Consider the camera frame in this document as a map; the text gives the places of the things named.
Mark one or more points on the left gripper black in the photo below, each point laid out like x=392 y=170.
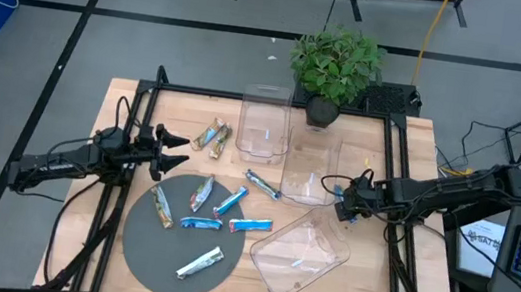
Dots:
x=144 y=148

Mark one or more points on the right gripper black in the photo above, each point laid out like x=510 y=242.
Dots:
x=365 y=195

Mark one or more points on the white green granola bar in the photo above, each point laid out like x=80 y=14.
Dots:
x=202 y=193
x=200 y=262

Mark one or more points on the light blue snack bar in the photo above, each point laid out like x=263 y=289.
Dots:
x=250 y=225
x=200 y=223
x=231 y=201

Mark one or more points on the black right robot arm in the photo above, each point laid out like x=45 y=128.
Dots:
x=435 y=194

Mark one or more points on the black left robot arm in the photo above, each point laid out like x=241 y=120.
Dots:
x=61 y=162

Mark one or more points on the clear plastic bin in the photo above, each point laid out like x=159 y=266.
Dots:
x=264 y=116
x=310 y=173
x=285 y=265

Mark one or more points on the yellow plug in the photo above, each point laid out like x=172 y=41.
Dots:
x=456 y=171

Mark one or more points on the black perforated box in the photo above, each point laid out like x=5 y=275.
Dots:
x=387 y=99

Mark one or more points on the round grey placemat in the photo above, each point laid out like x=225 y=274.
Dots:
x=149 y=262

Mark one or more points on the white printed paper sheet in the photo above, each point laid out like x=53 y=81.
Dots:
x=479 y=245

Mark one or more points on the green plant in black pot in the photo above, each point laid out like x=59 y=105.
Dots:
x=336 y=65

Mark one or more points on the black aluminium table frame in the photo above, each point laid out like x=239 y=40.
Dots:
x=197 y=90

